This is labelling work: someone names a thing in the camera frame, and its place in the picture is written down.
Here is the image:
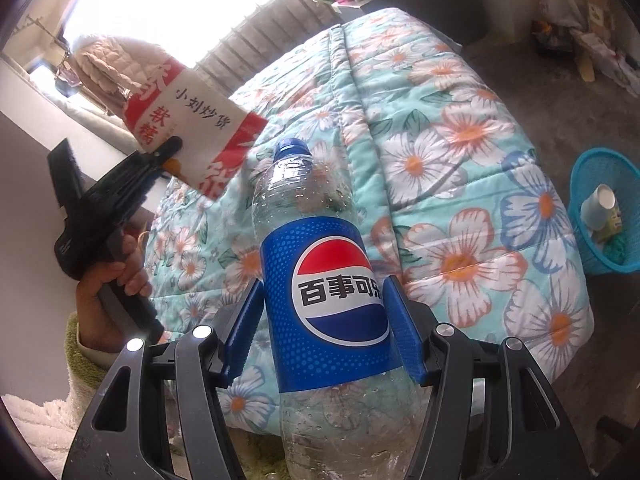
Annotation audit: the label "clear plastic bottle blue label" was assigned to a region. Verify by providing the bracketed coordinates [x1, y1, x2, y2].
[251, 137, 432, 480]

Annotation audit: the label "red and white paper bag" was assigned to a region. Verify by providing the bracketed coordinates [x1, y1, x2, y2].
[122, 57, 269, 201]

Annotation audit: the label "beige quilted jacket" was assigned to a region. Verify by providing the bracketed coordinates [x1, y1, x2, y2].
[72, 35, 172, 117]

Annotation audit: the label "person's fluffy white robe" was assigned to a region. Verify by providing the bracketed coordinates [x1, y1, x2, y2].
[0, 391, 103, 480]

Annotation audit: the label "beige flat paddle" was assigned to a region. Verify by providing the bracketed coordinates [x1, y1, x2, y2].
[574, 52, 599, 84]

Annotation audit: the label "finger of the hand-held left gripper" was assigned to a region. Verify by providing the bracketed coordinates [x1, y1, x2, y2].
[120, 135, 184, 186]

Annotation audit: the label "person's left hand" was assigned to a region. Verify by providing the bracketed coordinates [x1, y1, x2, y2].
[75, 234, 156, 354]

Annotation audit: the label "blue plastic wastebasket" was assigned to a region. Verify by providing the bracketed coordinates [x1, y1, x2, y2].
[567, 147, 640, 276]

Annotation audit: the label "white patterned bag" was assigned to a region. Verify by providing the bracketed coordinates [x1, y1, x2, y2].
[570, 29, 640, 102]

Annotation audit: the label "floral teal blanket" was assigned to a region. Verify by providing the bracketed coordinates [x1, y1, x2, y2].
[145, 7, 596, 434]

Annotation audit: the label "pale printed carton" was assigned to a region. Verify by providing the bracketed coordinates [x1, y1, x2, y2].
[595, 201, 624, 246]

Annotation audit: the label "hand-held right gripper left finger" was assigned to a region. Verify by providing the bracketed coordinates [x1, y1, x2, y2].
[62, 277, 265, 480]

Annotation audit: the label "dark small box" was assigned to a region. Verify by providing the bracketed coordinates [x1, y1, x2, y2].
[529, 19, 574, 57]

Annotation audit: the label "white paper cup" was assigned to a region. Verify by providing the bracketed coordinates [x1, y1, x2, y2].
[580, 183, 619, 231]

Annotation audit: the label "metal wall hooks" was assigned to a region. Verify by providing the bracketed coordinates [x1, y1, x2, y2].
[20, 12, 64, 42]

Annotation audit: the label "metal window railing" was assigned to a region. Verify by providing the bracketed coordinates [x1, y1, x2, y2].
[195, 0, 347, 97]

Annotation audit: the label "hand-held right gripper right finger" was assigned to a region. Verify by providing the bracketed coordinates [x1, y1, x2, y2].
[387, 275, 591, 480]

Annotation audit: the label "clear plastic bag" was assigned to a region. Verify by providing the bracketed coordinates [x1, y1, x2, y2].
[537, 0, 587, 32]

